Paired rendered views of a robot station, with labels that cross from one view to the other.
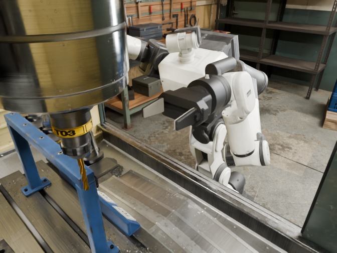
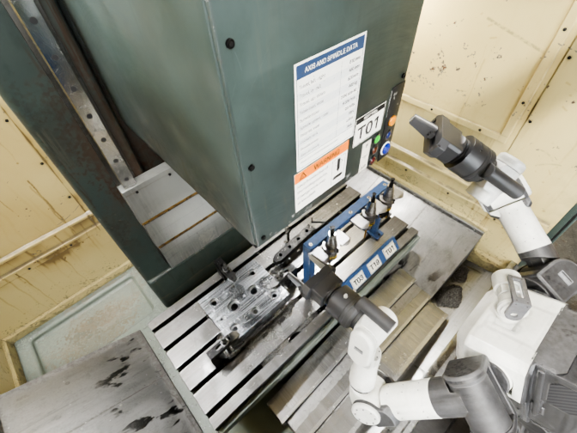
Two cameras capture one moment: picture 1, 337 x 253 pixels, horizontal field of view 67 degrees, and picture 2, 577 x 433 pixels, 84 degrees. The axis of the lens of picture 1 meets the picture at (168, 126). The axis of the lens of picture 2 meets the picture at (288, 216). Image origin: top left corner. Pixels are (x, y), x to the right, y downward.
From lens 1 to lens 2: 87 cm
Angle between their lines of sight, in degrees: 72
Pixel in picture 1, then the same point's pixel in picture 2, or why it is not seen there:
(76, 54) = not seen: hidden behind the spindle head
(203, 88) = (332, 294)
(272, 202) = not seen: outside the picture
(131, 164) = (462, 316)
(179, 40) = (500, 287)
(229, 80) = (358, 322)
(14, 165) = (409, 208)
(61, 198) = (361, 251)
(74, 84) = not seen: hidden behind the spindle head
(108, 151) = (481, 287)
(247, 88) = (359, 346)
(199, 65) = (492, 330)
